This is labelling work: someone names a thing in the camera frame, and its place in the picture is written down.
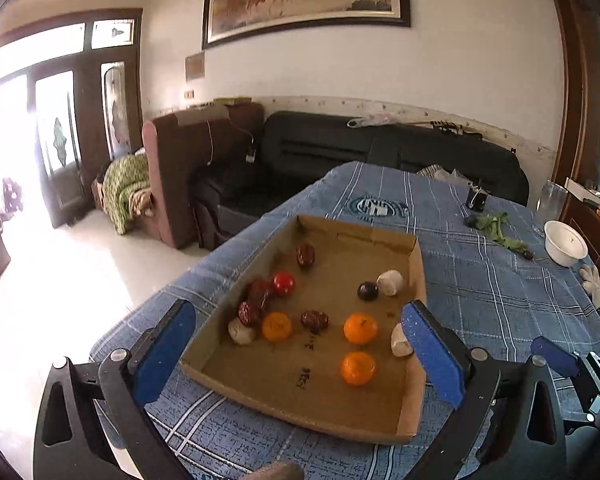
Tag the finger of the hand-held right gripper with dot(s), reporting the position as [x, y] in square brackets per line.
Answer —
[555, 355]

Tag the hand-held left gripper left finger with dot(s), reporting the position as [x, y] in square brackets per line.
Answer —
[165, 350]

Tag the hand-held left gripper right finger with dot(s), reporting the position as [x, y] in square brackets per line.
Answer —
[435, 355]

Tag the white yam chunk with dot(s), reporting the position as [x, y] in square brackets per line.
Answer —
[241, 332]
[400, 342]

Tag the white cylindrical yam piece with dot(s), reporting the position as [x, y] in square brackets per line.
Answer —
[390, 282]

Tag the small red jujube date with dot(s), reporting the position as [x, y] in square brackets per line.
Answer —
[248, 313]

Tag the dark purple plum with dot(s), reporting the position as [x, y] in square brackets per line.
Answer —
[367, 290]

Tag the orange tangerine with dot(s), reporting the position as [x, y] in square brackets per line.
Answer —
[358, 368]
[360, 328]
[277, 326]

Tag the shallow cardboard box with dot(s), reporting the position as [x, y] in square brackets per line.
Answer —
[325, 390]

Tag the large red jujube date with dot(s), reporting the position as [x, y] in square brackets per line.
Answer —
[314, 320]

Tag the red tomato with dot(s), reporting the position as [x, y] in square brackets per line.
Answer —
[283, 283]

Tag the white work glove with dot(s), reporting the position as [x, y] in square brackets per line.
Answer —
[595, 285]

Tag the white bowl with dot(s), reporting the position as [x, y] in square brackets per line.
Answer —
[565, 242]

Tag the wooden sideboard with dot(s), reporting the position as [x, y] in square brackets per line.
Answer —
[592, 230]

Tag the green leafy vegetable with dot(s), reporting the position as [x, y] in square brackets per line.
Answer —
[500, 230]

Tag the clear plastic container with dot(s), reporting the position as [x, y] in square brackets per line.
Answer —
[552, 202]

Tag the white flat box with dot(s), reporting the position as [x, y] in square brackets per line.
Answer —
[580, 188]

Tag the green patterned blanket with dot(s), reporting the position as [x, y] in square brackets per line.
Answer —
[125, 185]

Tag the brown armchair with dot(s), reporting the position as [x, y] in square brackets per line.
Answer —
[180, 175]

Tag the grey cloth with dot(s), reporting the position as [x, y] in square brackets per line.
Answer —
[440, 173]

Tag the black sofa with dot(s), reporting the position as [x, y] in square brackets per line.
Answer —
[380, 150]

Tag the parked scooter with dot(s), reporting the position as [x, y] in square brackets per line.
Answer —
[0, 195]

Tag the dark metal rack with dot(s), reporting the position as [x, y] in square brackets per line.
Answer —
[450, 128]

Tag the brown door with glass panels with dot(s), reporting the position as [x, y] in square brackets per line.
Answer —
[85, 125]

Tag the small brown wall plaque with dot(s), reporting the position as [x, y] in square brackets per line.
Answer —
[195, 66]

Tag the brown wooden frame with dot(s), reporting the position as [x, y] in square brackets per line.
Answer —
[575, 60]

